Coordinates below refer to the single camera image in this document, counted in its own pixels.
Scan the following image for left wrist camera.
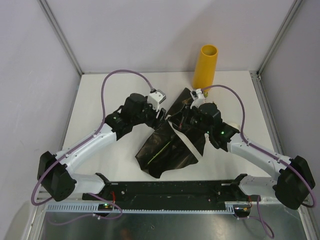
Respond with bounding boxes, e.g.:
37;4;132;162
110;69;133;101
147;89;167;111

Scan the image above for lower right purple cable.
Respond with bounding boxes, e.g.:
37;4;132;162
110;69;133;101
246;196;275;238

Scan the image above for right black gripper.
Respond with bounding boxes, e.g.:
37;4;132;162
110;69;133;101
167;103;211;135

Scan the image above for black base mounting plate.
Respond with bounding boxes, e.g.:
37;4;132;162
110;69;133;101
97;179;258;207

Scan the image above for aluminium frame post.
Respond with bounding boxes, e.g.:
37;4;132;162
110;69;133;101
255;0;305;76
37;0;84;77

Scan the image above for cream printed ribbon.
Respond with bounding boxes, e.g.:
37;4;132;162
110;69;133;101
167;119;203;161

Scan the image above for black wrapping paper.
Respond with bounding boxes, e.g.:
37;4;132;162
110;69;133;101
135;88;206;179

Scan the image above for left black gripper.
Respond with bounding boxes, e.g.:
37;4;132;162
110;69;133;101
131;96;166;130

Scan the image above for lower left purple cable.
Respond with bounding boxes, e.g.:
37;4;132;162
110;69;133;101
47;194;123;226

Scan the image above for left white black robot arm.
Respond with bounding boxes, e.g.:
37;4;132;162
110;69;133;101
37;90;166;202

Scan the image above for left aluminium frame post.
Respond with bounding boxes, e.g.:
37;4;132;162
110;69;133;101
37;0;84;77

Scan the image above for grey slotted cable duct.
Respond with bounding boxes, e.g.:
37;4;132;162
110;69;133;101
45;202;251;216

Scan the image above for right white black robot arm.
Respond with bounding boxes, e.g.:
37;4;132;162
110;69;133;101
169;103;316;210

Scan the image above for right aluminium frame post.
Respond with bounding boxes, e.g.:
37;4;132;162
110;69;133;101
255;0;305;76

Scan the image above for yellow cylindrical vase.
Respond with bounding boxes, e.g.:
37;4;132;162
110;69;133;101
192;44;219;89

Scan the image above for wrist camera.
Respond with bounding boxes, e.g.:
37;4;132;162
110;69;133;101
190;88;205;109
147;89;167;111

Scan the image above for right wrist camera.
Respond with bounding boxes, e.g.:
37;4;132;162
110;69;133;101
190;88;205;109

